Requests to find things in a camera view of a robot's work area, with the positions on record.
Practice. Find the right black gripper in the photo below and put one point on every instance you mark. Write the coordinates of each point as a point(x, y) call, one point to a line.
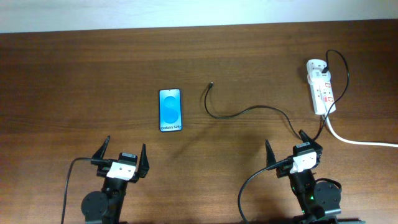
point(306, 140)

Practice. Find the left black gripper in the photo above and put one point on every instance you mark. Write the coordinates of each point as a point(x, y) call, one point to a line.
point(142, 168)

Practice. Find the white USB charger adapter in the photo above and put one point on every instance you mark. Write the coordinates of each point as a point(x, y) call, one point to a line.
point(315, 74)

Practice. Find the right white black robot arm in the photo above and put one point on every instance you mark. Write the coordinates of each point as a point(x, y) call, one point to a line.
point(319, 199)

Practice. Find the white power strip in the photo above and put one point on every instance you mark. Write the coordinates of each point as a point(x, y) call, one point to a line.
point(322, 94)

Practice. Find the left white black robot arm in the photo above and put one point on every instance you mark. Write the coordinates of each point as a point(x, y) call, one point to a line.
point(105, 205)

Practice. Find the blue screen Galaxy smartphone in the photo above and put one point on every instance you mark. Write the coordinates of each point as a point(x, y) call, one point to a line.
point(170, 110)

